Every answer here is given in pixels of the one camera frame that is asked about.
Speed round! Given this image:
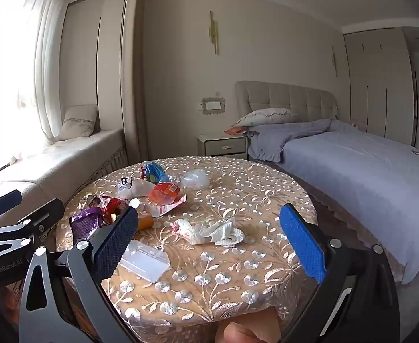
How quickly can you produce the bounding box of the bed with blue sheet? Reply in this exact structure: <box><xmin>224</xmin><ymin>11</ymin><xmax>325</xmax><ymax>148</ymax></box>
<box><xmin>247</xmin><ymin>118</ymin><xmax>419</xmax><ymax>286</ymax></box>

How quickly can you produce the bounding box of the clear plastic box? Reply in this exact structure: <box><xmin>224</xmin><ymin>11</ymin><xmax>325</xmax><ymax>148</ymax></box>
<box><xmin>118</xmin><ymin>239</ymin><xmax>171</xmax><ymax>283</ymax></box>

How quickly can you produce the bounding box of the small orange packet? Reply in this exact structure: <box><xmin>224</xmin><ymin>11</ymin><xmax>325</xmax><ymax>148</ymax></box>
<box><xmin>137</xmin><ymin>212</ymin><xmax>157</xmax><ymax>230</ymax></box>

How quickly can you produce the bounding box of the red snack wrapper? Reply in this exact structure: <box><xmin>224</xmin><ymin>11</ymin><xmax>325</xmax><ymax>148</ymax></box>
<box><xmin>100</xmin><ymin>196</ymin><xmax>129</xmax><ymax>222</ymax></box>

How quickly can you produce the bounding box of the framed wall switch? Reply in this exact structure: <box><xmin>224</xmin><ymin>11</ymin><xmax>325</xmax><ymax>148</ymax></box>
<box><xmin>201</xmin><ymin>96</ymin><xmax>228</xmax><ymax>115</ymax></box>

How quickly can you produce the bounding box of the round table with patterned cloth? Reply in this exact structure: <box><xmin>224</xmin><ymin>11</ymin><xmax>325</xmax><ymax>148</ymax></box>
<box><xmin>55</xmin><ymin>155</ymin><xmax>319</xmax><ymax>343</ymax></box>

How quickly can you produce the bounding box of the sheer white curtain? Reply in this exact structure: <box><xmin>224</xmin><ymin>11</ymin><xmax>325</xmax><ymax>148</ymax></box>
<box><xmin>0</xmin><ymin>0</ymin><xmax>70</xmax><ymax>147</ymax></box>

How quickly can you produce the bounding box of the purple snack wrapper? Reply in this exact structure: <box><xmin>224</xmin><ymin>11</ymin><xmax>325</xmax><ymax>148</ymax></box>
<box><xmin>69</xmin><ymin>207</ymin><xmax>103</xmax><ymax>242</ymax></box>

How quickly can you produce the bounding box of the beige cushion pillow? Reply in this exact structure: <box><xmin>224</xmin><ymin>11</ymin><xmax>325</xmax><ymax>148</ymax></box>
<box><xmin>57</xmin><ymin>105</ymin><xmax>99</xmax><ymax>141</ymax></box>

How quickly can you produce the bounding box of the multicolor snack wrapper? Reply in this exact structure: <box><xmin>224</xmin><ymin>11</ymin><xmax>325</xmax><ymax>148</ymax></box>
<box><xmin>81</xmin><ymin>194</ymin><xmax>103</xmax><ymax>208</ymax></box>

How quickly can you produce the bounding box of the ruffled bed pillow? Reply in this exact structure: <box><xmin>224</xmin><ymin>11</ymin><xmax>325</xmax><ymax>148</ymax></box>
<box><xmin>233</xmin><ymin>108</ymin><xmax>297</xmax><ymax>128</ymax></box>

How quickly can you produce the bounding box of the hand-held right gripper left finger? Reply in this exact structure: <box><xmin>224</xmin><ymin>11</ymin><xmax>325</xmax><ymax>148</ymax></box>
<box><xmin>18</xmin><ymin>199</ymin><xmax>140</xmax><ymax>343</ymax></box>

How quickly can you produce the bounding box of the crumpled white tissue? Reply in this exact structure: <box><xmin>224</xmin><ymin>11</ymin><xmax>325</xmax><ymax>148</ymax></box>
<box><xmin>172</xmin><ymin>217</ymin><xmax>246</xmax><ymax>247</ymax></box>

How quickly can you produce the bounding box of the blue snack wrapper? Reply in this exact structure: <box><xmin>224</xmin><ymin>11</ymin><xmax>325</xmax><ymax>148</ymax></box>
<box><xmin>141</xmin><ymin>162</ymin><xmax>169</xmax><ymax>184</ymax></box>

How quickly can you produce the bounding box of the beige window seat cushion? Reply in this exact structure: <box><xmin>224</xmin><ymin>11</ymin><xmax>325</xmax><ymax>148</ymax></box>
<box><xmin>0</xmin><ymin>129</ymin><xmax>128</xmax><ymax>229</ymax></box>

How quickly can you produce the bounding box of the beige tufted headboard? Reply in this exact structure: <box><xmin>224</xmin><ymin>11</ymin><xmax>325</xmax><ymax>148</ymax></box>
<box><xmin>235</xmin><ymin>80</ymin><xmax>339</xmax><ymax>125</ymax></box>

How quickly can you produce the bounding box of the beige wardrobe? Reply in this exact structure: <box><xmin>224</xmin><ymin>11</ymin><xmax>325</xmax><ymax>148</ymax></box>
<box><xmin>343</xmin><ymin>27</ymin><xmax>419</xmax><ymax>147</ymax></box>

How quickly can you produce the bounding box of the white snack packet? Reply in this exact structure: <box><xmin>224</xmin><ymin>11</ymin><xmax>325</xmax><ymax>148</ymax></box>
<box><xmin>117</xmin><ymin>177</ymin><xmax>155</xmax><ymax>199</ymax></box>

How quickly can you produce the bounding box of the beige nightstand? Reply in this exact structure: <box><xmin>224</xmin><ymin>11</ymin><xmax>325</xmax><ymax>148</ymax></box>
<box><xmin>197</xmin><ymin>134</ymin><xmax>249</xmax><ymax>159</ymax></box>

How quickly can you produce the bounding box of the orange plastic jar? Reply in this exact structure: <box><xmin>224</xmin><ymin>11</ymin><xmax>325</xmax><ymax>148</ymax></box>
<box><xmin>148</xmin><ymin>182</ymin><xmax>180</xmax><ymax>204</ymax></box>

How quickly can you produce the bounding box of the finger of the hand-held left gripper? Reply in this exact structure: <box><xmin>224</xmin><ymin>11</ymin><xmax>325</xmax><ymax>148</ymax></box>
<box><xmin>0</xmin><ymin>189</ymin><xmax>22</xmax><ymax>222</ymax></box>
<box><xmin>0</xmin><ymin>199</ymin><xmax>65</xmax><ymax>261</ymax></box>

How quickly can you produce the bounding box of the blue-grey duvet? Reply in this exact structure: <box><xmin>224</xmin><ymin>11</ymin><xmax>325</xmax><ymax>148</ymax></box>
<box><xmin>247</xmin><ymin>118</ymin><xmax>342</xmax><ymax>163</ymax></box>

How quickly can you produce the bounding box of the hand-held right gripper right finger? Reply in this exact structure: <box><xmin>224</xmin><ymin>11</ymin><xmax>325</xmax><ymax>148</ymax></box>
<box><xmin>279</xmin><ymin>203</ymin><xmax>401</xmax><ymax>343</ymax></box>

